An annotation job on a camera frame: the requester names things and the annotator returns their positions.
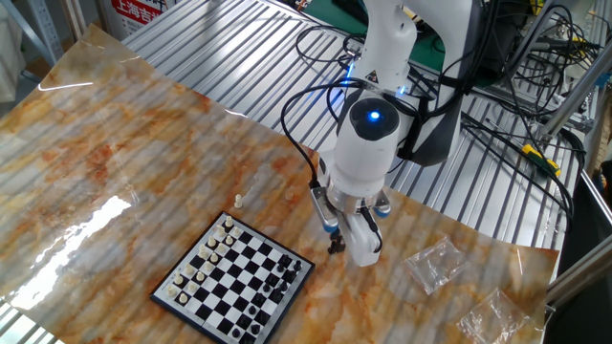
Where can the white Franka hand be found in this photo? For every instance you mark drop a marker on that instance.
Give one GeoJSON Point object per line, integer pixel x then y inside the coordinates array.
{"type": "Point", "coordinates": [363, 243]}

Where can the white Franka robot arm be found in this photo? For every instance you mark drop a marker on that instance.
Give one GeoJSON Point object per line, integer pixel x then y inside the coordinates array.
{"type": "Point", "coordinates": [363, 162]}

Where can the black and white chessboard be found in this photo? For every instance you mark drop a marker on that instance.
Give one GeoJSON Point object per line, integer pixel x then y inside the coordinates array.
{"type": "Point", "coordinates": [239, 277]}

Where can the blue plastic cap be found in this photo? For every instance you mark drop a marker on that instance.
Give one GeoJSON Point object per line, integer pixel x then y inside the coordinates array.
{"type": "Point", "coordinates": [382, 210]}

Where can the clear plastic zip bag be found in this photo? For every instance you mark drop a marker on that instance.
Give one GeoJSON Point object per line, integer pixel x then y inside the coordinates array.
{"type": "Point", "coordinates": [492, 317]}
{"type": "Point", "coordinates": [437, 265]}

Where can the white chess piece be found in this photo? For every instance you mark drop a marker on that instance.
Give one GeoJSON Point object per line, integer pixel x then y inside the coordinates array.
{"type": "Point", "coordinates": [190, 269]}
{"type": "Point", "coordinates": [212, 241]}
{"type": "Point", "coordinates": [214, 257]}
{"type": "Point", "coordinates": [229, 240]}
{"type": "Point", "coordinates": [192, 286]}
{"type": "Point", "coordinates": [237, 201]}
{"type": "Point", "coordinates": [229, 221]}
{"type": "Point", "coordinates": [171, 290]}
{"type": "Point", "coordinates": [178, 278]}
{"type": "Point", "coordinates": [183, 298]}
{"type": "Point", "coordinates": [220, 230]}
{"type": "Point", "coordinates": [200, 275]}
{"type": "Point", "coordinates": [221, 248]}
{"type": "Point", "coordinates": [235, 231]}
{"type": "Point", "coordinates": [203, 251]}
{"type": "Point", "coordinates": [208, 266]}

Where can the green cutting mat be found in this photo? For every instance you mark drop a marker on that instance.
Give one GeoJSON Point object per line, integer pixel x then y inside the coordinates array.
{"type": "Point", "coordinates": [330, 14]}

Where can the orange marble pattern mat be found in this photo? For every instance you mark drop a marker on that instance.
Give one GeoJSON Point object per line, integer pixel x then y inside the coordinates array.
{"type": "Point", "coordinates": [119, 143]}

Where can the aluminium table edge bar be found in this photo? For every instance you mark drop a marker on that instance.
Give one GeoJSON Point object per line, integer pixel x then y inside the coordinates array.
{"type": "Point", "coordinates": [581, 271]}

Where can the black box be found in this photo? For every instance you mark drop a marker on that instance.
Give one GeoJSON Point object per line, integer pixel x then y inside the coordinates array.
{"type": "Point", "coordinates": [499, 48]}

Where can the slanted aluminium profile bar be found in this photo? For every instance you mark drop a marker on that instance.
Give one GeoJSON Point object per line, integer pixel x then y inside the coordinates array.
{"type": "Point", "coordinates": [574, 97]}

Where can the red sign with characters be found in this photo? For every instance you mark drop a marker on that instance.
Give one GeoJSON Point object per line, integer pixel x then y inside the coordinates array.
{"type": "Point", "coordinates": [136, 12]}

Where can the grey perforated rack upright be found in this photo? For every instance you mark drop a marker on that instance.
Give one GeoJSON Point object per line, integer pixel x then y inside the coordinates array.
{"type": "Point", "coordinates": [46, 31]}

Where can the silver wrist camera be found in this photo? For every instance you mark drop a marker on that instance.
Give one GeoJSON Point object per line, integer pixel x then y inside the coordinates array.
{"type": "Point", "coordinates": [321, 208]}

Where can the grey aluminium profile post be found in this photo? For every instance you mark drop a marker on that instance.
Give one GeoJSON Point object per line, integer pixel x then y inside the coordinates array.
{"type": "Point", "coordinates": [531, 38]}

